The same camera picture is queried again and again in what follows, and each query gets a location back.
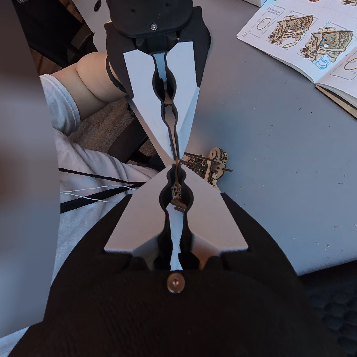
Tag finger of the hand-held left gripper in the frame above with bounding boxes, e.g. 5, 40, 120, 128
123, 50, 179, 165
166, 41, 200, 160

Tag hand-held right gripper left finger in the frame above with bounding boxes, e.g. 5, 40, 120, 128
103, 164, 179, 270

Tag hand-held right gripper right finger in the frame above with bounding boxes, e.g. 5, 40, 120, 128
178, 164, 249, 270

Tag wooden mechanical model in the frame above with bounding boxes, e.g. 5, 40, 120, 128
171, 147, 233, 214

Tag person's left forearm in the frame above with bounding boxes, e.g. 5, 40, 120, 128
76, 51, 132, 124

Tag grey desk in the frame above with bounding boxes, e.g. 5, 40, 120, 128
70, 0, 357, 277

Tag white thread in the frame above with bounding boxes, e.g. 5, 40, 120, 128
59, 185, 139, 203

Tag grey fabric chair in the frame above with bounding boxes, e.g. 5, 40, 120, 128
68, 96, 158, 165

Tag white cardboard box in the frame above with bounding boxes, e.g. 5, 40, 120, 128
243, 0, 276, 8

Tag dark furniture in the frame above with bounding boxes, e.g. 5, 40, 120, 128
12, 0, 99, 69

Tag illustrated instruction booklet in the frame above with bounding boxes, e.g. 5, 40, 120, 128
236, 0, 357, 108

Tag dark patterned floor mat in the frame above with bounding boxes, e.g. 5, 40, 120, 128
297, 259, 357, 357

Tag thin wooden parts sheet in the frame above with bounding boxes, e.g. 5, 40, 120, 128
315, 84, 357, 120

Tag black strap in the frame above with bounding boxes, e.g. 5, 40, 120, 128
59, 185, 140, 215

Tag thin black cord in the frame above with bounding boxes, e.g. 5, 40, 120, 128
58, 167, 146, 186

